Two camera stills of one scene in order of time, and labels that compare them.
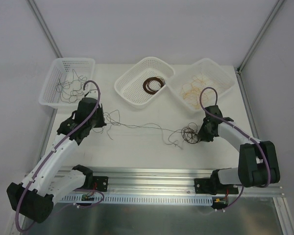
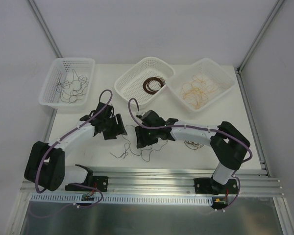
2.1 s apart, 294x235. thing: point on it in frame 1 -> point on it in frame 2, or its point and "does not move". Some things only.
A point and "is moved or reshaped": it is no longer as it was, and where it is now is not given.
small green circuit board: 85,197 does not move
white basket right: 197,86 does not move
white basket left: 64,85 does not move
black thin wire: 72,89 does not move
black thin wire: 112,117 is moved or reshaped
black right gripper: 204,133 -> 144,136
